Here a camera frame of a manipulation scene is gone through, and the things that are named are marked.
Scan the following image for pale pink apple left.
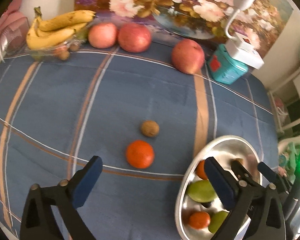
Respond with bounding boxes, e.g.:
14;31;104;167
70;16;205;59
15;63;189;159
88;22;118;49

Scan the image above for yellow banana bunch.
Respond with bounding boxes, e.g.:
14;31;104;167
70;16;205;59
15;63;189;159
26;7;95;50

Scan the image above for red apple middle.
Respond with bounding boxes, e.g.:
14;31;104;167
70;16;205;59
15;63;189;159
117;23;152;53

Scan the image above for white lamp base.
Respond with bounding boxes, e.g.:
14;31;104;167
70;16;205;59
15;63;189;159
223;0;268;70

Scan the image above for orange tangerine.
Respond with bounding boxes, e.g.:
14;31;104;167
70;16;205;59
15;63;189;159
126;140;155;169
196;160;208;180
188;211;211;230

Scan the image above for big red apple right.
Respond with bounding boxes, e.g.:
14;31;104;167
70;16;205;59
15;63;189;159
171;39;205;75

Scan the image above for green apple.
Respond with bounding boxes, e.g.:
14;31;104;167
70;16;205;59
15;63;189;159
208;211;229;234

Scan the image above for teal plastic box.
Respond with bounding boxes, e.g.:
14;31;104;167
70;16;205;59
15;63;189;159
207;44;249;85

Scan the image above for blue plaid tablecloth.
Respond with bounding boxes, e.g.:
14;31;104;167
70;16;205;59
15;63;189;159
0;43;277;239

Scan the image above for green pear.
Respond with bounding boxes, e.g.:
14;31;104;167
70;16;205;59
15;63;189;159
186;180;217;203

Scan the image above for white shelf rack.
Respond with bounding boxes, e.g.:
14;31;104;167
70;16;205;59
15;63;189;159
268;67;300;134

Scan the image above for brown kiwi upper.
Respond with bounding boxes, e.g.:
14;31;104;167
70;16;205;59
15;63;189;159
140;120;160;138

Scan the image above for flower painting canvas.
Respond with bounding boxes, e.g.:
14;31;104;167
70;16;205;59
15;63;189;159
74;0;293;56

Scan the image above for large steel bowl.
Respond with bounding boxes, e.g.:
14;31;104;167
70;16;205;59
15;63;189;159
174;135;263;240

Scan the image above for clear plastic fruit tray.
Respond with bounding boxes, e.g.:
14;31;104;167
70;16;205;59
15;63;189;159
25;30;88;61

